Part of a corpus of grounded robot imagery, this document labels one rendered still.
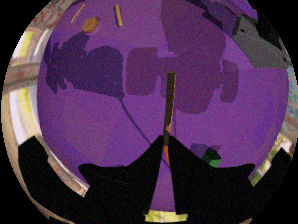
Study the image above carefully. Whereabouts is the green cube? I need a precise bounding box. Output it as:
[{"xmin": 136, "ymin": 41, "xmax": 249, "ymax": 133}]
[{"xmin": 201, "ymin": 151, "xmax": 221, "ymax": 168}]

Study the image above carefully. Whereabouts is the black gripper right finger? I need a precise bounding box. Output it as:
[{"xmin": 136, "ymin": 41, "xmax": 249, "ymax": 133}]
[{"xmin": 168, "ymin": 136, "xmax": 255, "ymax": 216}]

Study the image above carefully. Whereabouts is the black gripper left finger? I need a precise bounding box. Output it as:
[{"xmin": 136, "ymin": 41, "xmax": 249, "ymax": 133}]
[{"xmin": 78, "ymin": 135, "xmax": 164, "ymax": 216}]

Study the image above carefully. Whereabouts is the brown round disc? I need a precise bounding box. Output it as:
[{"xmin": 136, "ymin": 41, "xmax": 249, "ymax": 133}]
[{"xmin": 81, "ymin": 16, "xmax": 98, "ymax": 34}]

